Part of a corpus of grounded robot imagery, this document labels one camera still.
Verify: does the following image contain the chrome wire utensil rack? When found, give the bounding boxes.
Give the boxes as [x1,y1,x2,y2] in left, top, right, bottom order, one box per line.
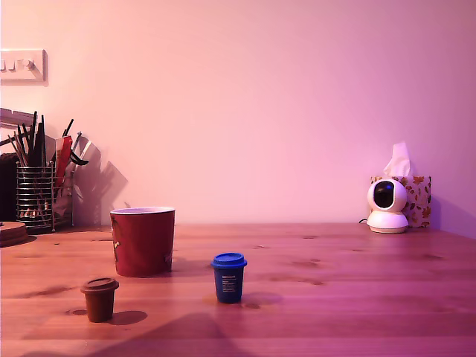
[15,159,75,232]

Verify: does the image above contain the dark basket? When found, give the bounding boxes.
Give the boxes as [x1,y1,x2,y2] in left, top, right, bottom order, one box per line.
[0,152,19,222]

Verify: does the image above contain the grey metal wall rail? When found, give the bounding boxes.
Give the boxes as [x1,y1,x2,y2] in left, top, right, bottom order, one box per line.
[0,107,38,131]

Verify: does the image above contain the red coffee mug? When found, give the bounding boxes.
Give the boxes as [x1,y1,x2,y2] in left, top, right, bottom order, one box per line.
[109,206,176,278]

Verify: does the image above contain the small white round camera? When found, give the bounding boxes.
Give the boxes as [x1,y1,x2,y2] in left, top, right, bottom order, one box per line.
[367,177,410,234]

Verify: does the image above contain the white tissue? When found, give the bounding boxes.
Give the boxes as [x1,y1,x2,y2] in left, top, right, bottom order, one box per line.
[382,141,413,178]

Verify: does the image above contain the round cork trivet stack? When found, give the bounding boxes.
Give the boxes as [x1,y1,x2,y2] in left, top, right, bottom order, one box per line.
[0,221,28,248]

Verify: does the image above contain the black spatula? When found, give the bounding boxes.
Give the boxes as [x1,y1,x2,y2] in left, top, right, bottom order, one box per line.
[28,110,48,167]

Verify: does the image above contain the white wall switch plate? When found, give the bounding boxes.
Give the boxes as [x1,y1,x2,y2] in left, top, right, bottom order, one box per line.
[0,48,49,87]

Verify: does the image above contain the blue coffee capsule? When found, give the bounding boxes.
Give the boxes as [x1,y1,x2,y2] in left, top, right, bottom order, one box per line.
[210,252,248,304]

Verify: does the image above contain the silver tongs with black tips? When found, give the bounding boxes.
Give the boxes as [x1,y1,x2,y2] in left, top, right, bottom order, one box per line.
[68,129,90,167]

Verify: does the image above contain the red handled utensil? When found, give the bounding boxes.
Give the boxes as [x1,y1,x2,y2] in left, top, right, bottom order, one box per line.
[54,135,74,187]

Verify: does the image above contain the brown coffee capsule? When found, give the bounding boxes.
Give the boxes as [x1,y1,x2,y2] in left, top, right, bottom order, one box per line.
[80,277,120,324]

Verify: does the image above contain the leaf print tissue box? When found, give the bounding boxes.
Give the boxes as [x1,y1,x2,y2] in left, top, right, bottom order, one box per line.
[370,175,433,229]

